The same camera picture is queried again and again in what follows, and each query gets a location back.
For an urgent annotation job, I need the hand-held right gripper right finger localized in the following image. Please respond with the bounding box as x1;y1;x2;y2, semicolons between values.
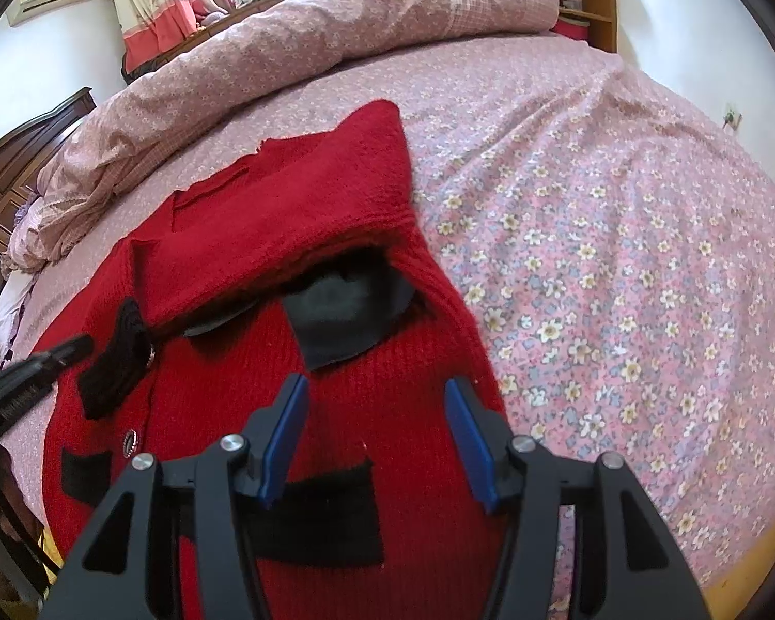
444;377;711;620

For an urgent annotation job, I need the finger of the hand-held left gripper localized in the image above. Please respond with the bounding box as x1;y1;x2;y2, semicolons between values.
29;334;97;381

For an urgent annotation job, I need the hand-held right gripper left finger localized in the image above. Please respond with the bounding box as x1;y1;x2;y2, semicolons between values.
39;373;311;620

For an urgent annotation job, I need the red knitted cardigan sweater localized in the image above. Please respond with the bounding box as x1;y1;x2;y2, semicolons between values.
35;100;511;620

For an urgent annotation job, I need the purple printed pillow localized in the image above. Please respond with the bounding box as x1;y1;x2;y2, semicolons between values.
0;197;49;383

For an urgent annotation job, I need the dark wooden wardrobe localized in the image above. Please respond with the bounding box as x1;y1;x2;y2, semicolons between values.
0;87;98;350

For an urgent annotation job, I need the pink floral bed sheet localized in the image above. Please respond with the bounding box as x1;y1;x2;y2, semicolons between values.
0;29;775;620

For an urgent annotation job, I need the white air conditioner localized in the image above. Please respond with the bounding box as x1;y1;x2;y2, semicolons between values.
6;0;111;28

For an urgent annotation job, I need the cream and red curtain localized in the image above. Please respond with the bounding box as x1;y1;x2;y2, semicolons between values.
100;0;198;69

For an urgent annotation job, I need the pink floral quilt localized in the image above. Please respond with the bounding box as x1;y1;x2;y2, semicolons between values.
0;0;560;272

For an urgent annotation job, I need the red box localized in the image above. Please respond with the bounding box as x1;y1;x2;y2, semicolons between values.
551;16;592;44

